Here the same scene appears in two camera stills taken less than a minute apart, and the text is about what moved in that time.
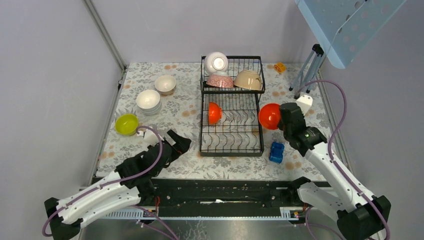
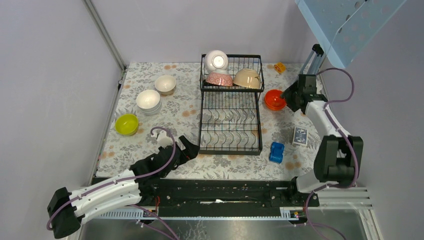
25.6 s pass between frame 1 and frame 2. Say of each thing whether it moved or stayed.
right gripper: moved
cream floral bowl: stayed
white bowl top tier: stayed
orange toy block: stayed
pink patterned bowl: stayed
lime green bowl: stayed
